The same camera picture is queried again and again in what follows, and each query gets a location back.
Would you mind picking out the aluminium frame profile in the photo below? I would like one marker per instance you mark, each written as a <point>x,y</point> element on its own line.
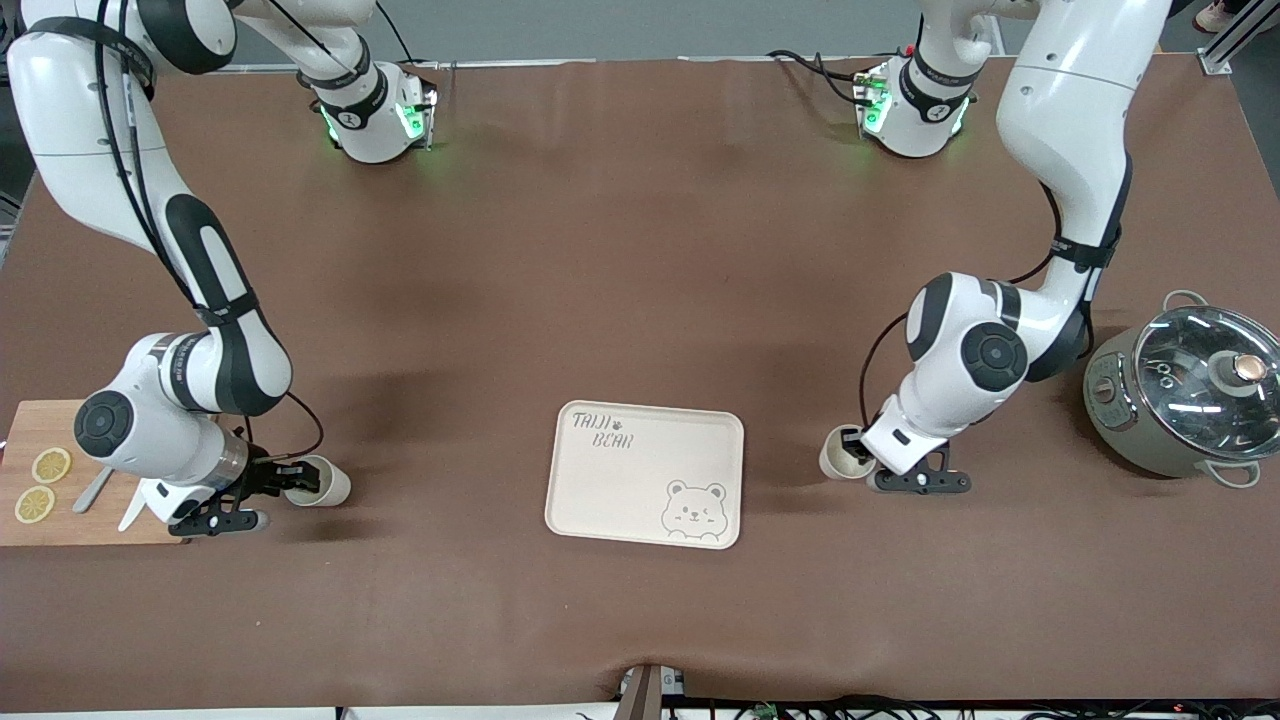
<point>1240,45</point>

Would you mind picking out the white pink shoe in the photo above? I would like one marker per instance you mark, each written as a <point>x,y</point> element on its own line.
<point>1215,15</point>

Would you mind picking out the yellow lemon slice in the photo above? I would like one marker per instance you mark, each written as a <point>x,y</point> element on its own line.
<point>51,466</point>
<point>35,504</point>

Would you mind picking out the white IKEA cup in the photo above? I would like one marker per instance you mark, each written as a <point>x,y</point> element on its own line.
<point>832,463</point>
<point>335,488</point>

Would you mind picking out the glass pot lid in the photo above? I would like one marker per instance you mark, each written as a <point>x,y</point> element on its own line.
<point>1190,385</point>

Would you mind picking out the grey table edge bracket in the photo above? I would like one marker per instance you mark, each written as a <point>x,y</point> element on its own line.
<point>645,695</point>

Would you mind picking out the wooden cutting board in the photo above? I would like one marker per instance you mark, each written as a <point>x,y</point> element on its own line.
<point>60,530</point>

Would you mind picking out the cream tray with bear print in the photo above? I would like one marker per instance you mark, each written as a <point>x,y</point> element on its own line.
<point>640,480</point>

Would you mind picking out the silver table knife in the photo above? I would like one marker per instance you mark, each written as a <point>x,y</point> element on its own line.
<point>132,512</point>

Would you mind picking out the steel pot with glass lid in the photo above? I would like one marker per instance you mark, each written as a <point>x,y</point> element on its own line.
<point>1120,432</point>

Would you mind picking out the silver spoon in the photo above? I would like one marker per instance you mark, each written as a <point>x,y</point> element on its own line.
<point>92,492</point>

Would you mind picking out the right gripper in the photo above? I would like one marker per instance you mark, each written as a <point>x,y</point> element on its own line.
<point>262,474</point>

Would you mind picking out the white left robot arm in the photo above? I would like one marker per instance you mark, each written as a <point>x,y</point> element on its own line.
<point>1060,110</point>

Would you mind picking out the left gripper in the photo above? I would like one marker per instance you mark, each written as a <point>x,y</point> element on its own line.
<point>857,444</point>

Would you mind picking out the brown table mat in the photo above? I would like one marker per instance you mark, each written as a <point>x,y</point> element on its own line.
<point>640,250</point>

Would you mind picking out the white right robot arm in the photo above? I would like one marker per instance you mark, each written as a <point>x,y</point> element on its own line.
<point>200,372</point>

